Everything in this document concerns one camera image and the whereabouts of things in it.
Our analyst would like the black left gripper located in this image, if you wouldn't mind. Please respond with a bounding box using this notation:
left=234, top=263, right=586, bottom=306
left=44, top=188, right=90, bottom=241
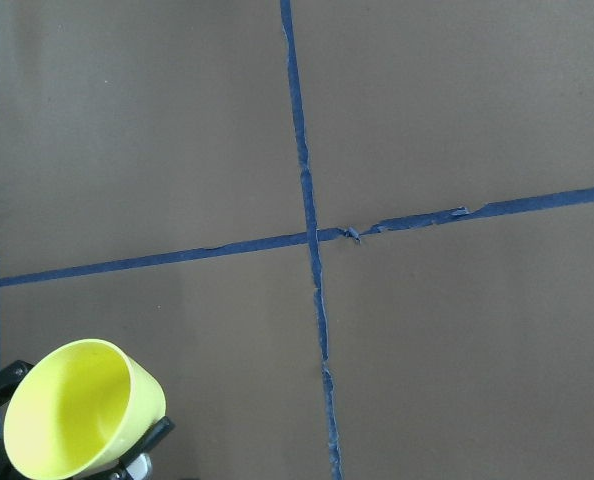
left=0, top=360, right=175, bottom=480

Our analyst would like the yellow cup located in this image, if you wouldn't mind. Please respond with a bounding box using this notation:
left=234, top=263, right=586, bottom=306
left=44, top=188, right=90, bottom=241
left=3, top=339, right=166, bottom=479

